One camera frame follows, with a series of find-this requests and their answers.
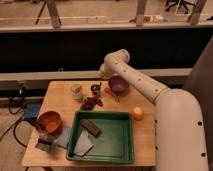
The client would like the yellow orange fruit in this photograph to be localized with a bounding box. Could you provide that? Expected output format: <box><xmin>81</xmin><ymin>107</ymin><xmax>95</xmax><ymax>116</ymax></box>
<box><xmin>131</xmin><ymin>107</ymin><xmax>144</xmax><ymax>121</ymax></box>

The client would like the brown dried food pile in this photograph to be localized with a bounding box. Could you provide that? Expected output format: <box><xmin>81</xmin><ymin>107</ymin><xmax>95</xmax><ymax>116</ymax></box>
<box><xmin>80</xmin><ymin>97</ymin><xmax>103</xmax><ymax>110</ymax></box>

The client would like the orange bowl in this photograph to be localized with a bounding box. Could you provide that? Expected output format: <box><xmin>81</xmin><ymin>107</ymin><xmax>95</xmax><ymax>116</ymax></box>
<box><xmin>36</xmin><ymin>111</ymin><xmax>62</xmax><ymax>134</ymax></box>

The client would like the dark metal cup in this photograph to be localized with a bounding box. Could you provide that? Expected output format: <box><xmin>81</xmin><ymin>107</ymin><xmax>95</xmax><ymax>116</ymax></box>
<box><xmin>91</xmin><ymin>84</ymin><xmax>101</xmax><ymax>96</ymax></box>

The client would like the grey cloth piece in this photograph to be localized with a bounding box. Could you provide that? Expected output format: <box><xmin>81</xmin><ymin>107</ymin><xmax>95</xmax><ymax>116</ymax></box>
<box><xmin>73</xmin><ymin>130</ymin><xmax>93</xmax><ymax>156</ymax></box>

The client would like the blue cloth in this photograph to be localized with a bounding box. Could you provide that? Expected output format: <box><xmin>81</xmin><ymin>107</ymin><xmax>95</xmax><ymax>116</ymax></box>
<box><xmin>55</xmin><ymin>127</ymin><xmax>71</xmax><ymax>149</ymax></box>

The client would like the black office chair base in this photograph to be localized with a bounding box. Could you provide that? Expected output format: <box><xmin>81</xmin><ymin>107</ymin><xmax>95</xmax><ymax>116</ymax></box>
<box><xmin>165</xmin><ymin>0</ymin><xmax>195</xmax><ymax>14</ymax></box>

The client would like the green plastic tray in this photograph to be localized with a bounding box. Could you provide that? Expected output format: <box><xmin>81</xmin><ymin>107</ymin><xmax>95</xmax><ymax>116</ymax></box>
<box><xmin>66</xmin><ymin>111</ymin><xmax>134</xmax><ymax>164</ymax></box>

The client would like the blue box on floor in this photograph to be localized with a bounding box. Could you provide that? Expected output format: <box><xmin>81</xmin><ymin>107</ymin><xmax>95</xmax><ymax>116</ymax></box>
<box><xmin>24</xmin><ymin>103</ymin><xmax>41</xmax><ymax>118</ymax></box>

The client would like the dark brown sponge block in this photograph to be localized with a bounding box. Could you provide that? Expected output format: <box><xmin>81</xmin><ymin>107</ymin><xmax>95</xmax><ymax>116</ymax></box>
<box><xmin>80</xmin><ymin>119</ymin><xmax>101</xmax><ymax>137</ymax></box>

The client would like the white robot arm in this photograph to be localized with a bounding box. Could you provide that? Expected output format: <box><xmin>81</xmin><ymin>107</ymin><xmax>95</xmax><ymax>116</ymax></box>
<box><xmin>100</xmin><ymin>49</ymin><xmax>209</xmax><ymax>171</ymax></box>

